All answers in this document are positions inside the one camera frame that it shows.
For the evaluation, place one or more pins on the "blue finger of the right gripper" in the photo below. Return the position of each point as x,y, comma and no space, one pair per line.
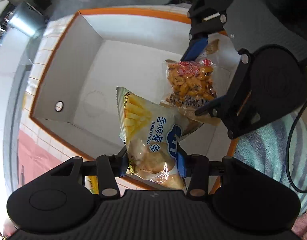
216,107
194,49

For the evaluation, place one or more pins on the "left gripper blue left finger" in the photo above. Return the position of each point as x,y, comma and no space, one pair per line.
124,161

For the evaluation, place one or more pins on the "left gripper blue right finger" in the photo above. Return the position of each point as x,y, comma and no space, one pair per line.
181,158

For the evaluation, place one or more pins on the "clear bag orange crackers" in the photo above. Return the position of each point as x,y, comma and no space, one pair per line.
190,84

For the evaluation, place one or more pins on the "potato sticks snack bag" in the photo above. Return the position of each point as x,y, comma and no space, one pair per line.
151,133

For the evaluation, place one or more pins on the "striped teal blanket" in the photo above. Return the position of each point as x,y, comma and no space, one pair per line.
264,150

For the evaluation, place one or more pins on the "pink table mat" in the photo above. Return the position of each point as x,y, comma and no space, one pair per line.
38,154

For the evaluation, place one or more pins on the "white orange storage box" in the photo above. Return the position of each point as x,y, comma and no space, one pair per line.
133,84

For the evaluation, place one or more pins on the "silver trash can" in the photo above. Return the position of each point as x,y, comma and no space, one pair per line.
26,19

